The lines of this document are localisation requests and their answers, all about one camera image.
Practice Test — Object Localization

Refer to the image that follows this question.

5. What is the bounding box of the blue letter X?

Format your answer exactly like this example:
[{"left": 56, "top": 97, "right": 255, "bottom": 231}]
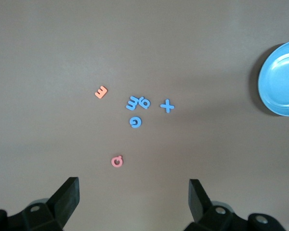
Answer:
[{"left": 160, "top": 99, "right": 175, "bottom": 114}]

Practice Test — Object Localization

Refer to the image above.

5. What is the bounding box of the blue plate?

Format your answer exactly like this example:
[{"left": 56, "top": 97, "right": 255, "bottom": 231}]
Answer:
[{"left": 258, "top": 39, "right": 289, "bottom": 117}]

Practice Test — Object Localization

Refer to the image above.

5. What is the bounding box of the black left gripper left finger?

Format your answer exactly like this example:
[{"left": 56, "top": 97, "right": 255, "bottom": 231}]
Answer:
[{"left": 0, "top": 177, "right": 80, "bottom": 231}]

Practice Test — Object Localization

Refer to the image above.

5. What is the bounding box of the blue letter E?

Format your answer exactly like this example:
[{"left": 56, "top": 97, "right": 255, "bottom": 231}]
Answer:
[{"left": 125, "top": 96, "right": 138, "bottom": 111}]

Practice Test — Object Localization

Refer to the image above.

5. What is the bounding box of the blue lowercase letter g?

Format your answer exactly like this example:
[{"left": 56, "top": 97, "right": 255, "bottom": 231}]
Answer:
[{"left": 138, "top": 96, "right": 150, "bottom": 110}]

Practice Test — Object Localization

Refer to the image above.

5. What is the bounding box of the orange letter E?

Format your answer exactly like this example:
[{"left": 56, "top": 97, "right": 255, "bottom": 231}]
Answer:
[{"left": 95, "top": 86, "right": 108, "bottom": 99}]

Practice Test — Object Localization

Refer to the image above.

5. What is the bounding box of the blue capital letter G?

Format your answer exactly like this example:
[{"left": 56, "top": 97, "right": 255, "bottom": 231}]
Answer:
[{"left": 129, "top": 116, "right": 143, "bottom": 128}]

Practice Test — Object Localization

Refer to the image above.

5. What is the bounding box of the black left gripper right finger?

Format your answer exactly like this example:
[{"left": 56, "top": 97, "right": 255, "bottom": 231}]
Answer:
[{"left": 188, "top": 179, "right": 288, "bottom": 231}]

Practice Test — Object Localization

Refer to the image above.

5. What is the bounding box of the pink letter Q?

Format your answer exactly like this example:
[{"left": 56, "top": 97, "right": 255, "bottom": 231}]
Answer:
[{"left": 110, "top": 155, "right": 124, "bottom": 168}]

